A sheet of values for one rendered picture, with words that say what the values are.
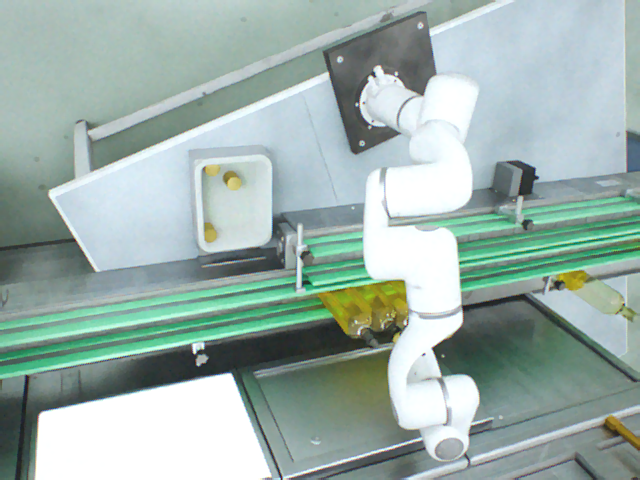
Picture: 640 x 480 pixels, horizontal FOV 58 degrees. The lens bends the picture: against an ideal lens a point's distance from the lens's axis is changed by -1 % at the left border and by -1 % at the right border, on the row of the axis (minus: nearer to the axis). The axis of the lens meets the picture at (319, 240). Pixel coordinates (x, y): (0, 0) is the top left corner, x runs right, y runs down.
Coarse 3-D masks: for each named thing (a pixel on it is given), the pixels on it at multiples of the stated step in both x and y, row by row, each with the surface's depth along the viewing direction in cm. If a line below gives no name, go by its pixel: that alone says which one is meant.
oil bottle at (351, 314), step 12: (348, 288) 138; (324, 300) 141; (336, 300) 134; (348, 300) 134; (336, 312) 134; (348, 312) 129; (360, 312) 129; (348, 324) 128; (360, 324) 127; (372, 324) 128; (348, 336) 130
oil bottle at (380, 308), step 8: (352, 288) 139; (360, 288) 138; (368, 288) 138; (360, 296) 135; (368, 296) 134; (376, 296) 135; (368, 304) 132; (376, 304) 131; (384, 304) 131; (376, 312) 129; (384, 312) 129; (392, 312) 130; (376, 320) 129; (384, 320) 128; (376, 328) 130
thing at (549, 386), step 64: (320, 320) 160; (512, 320) 162; (0, 384) 131; (64, 384) 130; (128, 384) 132; (512, 384) 137; (576, 384) 138; (0, 448) 112; (512, 448) 115; (576, 448) 118
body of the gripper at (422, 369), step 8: (424, 352) 112; (432, 352) 112; (416, 360) 110; (424, 360) 110; (432, 360) 110; (416, 368) 108; (424, 368) 108; (432, 368) 108; (408, 376) 112; (416, 376) 108; (424, 376) 106; (432, 376) 107; (440, 376) 107
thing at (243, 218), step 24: (240, 168) 136; (264, 168) 132; (216, 192) 136; (240, 192) 138; (264, 192) 135; (216, 216) 138; (240, 216) 141; (264, 216) 137; (216, 240) 137; (240, 240) 137; (264, 240) 138
